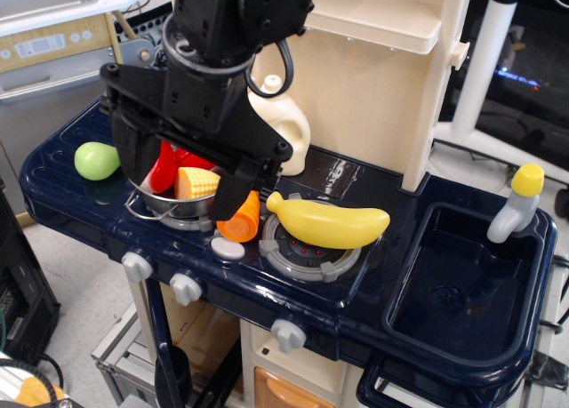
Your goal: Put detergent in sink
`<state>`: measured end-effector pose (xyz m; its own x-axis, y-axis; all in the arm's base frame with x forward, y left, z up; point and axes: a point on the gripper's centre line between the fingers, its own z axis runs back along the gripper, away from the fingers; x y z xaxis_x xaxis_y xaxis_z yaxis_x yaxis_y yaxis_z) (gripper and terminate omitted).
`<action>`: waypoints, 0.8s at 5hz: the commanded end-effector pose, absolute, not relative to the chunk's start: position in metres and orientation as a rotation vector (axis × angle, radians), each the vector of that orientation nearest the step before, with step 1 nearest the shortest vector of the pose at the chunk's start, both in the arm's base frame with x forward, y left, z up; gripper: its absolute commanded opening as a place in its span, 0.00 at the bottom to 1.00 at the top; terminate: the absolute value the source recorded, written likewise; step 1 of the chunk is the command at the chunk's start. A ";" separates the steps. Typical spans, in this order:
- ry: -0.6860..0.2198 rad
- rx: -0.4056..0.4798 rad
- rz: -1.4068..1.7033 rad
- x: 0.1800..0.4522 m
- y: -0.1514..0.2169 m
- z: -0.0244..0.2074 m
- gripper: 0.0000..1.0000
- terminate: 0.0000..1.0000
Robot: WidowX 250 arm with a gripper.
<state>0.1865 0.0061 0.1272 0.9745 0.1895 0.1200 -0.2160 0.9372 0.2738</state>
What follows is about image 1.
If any green toy pear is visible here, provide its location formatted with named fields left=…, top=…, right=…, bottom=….
left=74, top=141, right=120, bottom=181

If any grey toy dishwasher unit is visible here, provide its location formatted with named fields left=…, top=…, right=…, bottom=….
left=1, top=0, right=150, bottom=214

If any navy hanging toy ladle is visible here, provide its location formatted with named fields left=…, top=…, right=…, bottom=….
left=146, top=278, right=193, bottom=407

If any steel toy pot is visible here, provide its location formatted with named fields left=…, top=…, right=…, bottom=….
left=125, top=166, right=223, bottom=220

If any aluminium frame cart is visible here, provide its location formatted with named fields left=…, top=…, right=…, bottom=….
left=92, top=302, right=157, bottom=407

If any cream toy detergent bottle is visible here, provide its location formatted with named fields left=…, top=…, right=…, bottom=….
left=248, top=92, right=311, bottom=176

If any cream toy oven front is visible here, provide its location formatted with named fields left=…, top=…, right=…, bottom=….
left=240, top=320, right=363, bottom=407

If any yellow toy banana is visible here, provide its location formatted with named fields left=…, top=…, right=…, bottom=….
left=266, top=192, right=390, bottom=250

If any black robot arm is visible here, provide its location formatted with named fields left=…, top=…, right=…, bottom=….
left=100, top=0, right=314, bottom=220

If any grey right stove burner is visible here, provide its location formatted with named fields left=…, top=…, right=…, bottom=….
left=259, top=212, right=362, bottom=284

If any grey right stove knob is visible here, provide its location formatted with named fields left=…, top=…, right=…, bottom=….
left=270, top=319, right=307, bottom=355

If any navy toy kitchen counter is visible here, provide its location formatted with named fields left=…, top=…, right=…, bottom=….
left=20, top=105, right=557, bottom=407

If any grey round stove button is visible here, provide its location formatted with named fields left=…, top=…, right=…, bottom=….
left=210, top=236, right=245, bottom=260

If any red toy chili pepper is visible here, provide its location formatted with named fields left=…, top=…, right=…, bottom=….
left=174, top=148, right=216, bottom=170

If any cream toy kitchen hutch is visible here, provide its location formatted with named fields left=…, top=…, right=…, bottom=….
left=252, top=0, right=474, bottom=193

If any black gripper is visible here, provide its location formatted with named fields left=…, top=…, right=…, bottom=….
left=100, top=51, right=293, bottom=221

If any orange toy carrot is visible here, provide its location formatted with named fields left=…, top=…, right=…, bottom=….
left=216, top=190, right=260, bottom=243

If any grey yellow toy faucet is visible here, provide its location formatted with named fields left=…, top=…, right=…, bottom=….
left=486, top=164, right=545, bottom=244

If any navy toy sink basin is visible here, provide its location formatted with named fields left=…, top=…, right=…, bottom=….
left=384, top=203, right=550, bottom=367

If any grey left stove knob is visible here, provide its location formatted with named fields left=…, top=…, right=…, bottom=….
left=121, top=252, right=154, bottom=284

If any black computer case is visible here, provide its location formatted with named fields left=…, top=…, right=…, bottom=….
left=1, top=196, right=60, bottom=365

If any grey stove knob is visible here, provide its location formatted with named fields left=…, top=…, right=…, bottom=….
left=170, top=273, right=203, bottom=307
left=121, top=252, right=154, bottom=284
left=270, top=319, right=307, bottom=355

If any red white toy apple half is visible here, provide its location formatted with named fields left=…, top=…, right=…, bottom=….
left=145, top=141, right=178, bottom=194

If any grey middle stove knob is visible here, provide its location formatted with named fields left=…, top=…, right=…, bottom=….
left=170, top=273, right=203, bottom=307

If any yellow toy corn piece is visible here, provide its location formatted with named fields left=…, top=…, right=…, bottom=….
left=174, top=167, right=220, bottom=200

